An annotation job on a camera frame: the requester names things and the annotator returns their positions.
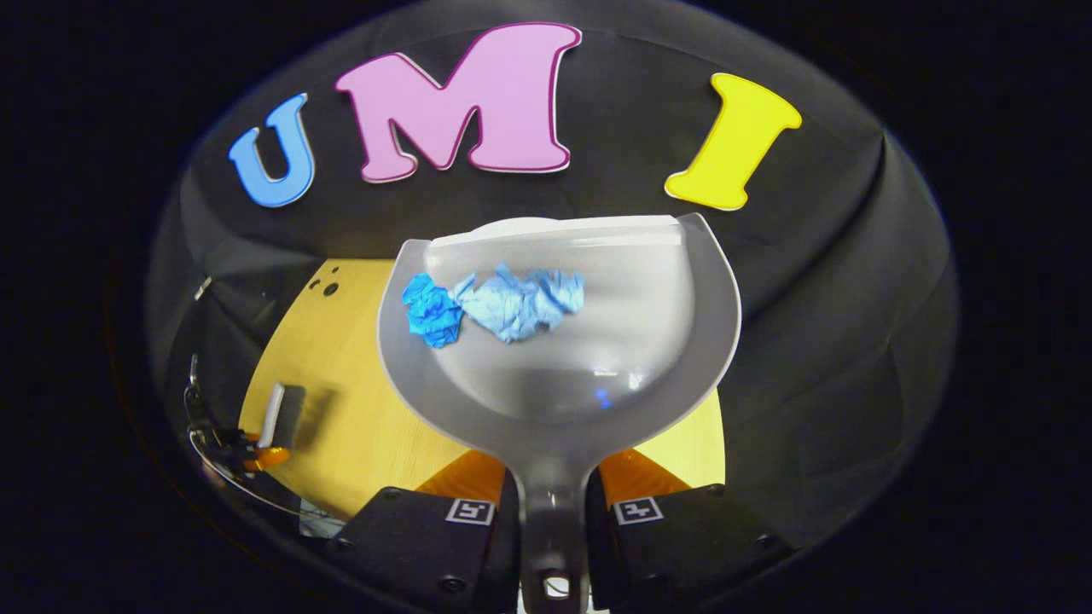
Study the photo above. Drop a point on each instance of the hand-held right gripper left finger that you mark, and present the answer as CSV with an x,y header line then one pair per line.
x,y
418,546

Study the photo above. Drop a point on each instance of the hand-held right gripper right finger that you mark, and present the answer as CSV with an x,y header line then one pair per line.
x,y
691,546

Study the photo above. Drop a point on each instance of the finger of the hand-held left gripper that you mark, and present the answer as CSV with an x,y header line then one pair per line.
x,y
266,459

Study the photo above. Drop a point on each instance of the small grey broom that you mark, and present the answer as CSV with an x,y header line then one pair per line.
x,y
273,414

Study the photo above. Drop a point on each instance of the grey dustpan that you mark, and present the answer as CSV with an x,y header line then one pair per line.
x,y
614,341

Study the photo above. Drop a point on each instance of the dark blue paper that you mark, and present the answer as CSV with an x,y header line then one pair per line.
x,y
431,314

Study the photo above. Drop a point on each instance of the light blue paper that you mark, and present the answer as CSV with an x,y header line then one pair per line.
x,y
520,307

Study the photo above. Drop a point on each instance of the wooden desktop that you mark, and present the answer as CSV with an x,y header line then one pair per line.
x,y
341,409

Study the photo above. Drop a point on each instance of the white cloth clip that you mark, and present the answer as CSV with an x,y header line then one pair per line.
x,y
203,288

